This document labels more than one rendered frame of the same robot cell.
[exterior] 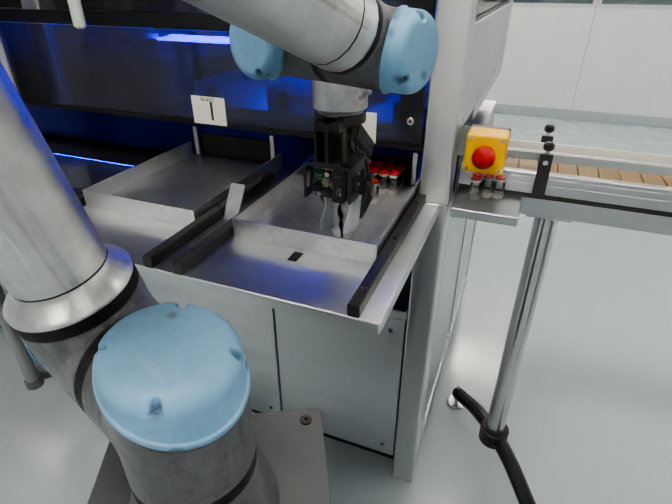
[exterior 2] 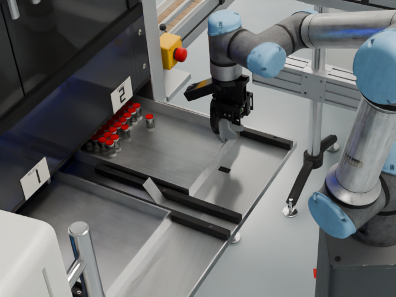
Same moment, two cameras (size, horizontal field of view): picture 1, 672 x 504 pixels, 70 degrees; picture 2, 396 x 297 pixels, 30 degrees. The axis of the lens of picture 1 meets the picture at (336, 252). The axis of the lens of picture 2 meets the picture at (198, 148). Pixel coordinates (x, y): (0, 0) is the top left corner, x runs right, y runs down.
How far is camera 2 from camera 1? 169 cm
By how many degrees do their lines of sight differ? 63
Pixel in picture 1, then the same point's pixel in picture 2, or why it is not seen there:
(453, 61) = (153, 16)
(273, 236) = (205, 175)
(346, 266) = (240, 148)
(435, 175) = (159, 85)
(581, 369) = not seen: hidden behind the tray
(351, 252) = (232, 141)
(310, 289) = (263, 163)
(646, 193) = (194, 17)
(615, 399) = not seen: hidden behind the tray
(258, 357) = not seen: outside the picture
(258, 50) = (281, 62)
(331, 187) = (242, 111)
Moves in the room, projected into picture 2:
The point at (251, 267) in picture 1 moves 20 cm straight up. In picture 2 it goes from (235, 188) to (233, 122)
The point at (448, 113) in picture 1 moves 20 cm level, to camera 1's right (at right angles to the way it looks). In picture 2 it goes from (157, 45) to (170, 7)
